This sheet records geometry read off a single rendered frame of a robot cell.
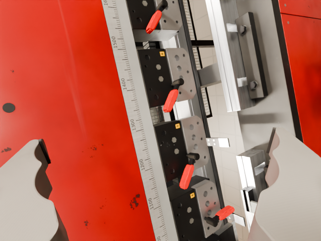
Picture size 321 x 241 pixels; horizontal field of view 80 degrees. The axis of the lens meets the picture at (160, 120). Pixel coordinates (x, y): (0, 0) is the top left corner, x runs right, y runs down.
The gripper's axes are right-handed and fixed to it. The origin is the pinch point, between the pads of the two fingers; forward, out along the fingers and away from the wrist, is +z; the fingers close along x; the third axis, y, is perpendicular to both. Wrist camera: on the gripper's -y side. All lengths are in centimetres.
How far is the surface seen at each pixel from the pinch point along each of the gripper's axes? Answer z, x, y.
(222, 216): 24, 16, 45
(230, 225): 30, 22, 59
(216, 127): 169, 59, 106
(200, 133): 37.3, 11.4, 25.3
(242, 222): 36, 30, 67
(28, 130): 20.3, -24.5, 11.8
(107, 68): 34.3, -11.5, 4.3
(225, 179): 145, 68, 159
